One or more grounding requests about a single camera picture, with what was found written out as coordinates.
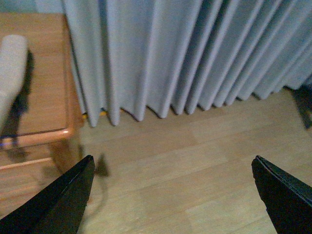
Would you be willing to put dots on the beige hand brush black bristles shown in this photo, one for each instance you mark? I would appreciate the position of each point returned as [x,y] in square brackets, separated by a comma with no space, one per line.
[16,68]

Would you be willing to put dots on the pale green curtain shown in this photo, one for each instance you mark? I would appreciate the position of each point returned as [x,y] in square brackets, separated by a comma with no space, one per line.
[182,54]

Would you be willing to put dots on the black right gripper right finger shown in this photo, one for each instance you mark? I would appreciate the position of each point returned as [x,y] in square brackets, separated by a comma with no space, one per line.
[288,200]

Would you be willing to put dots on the wooden nightstand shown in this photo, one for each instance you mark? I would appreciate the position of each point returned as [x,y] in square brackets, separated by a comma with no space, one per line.
[47,142]

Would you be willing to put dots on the black stand leg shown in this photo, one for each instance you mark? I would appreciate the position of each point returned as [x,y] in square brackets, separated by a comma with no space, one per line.
[303,100]

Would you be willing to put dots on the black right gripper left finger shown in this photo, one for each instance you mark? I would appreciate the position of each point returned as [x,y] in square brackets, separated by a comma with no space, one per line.
[58,208]

